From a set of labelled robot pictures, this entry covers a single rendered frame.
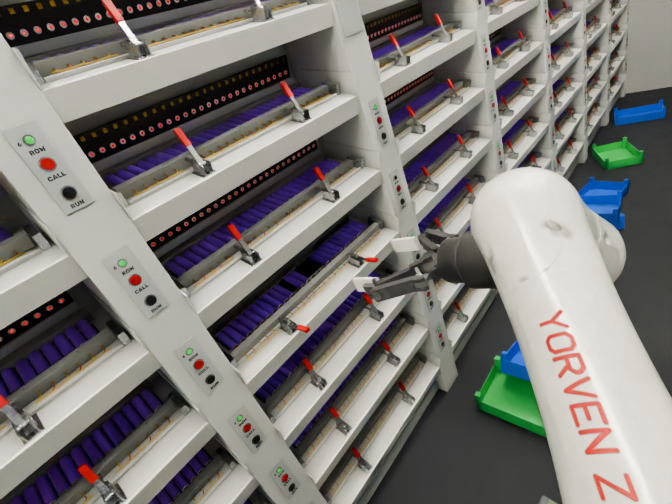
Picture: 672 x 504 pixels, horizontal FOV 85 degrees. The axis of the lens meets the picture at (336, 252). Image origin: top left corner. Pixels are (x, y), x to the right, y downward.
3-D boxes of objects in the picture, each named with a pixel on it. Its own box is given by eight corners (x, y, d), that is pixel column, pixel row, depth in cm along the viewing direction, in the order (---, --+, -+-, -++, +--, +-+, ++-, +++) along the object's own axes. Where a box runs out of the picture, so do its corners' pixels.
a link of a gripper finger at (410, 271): (439, 271, 63) (441, 274, 62) (381, 296, 66) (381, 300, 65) (430, 252, 62) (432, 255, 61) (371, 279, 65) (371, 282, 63)
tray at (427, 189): (490, 149, 150) (495, 115, 141) (415, 226, 117) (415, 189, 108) (444, 141, 161) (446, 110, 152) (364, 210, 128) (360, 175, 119)
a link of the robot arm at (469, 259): (505, 209, 54) (479, 243, 49) (529, 273, 58) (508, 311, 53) (468, 215, 59) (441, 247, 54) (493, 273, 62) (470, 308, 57)
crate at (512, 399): (588, 398, 124) (587, 382, 120) (571, 449, 113) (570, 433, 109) (498, 368, 145) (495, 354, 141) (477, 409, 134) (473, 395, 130)
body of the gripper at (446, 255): (467, 294, 57) (419, 293, 64) (488, 263, 61) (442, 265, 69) (448, 255, 54) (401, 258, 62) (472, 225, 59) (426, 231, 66)
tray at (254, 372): (399, 243, 112) (399, 217, 106) (251, 396, 79) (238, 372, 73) (348, 224, 123) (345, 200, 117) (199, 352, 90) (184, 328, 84)
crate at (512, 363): (529, 336, 153) (529, 319, 150) (586, 351, 138) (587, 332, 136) (500, 372, 133) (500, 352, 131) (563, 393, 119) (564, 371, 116)
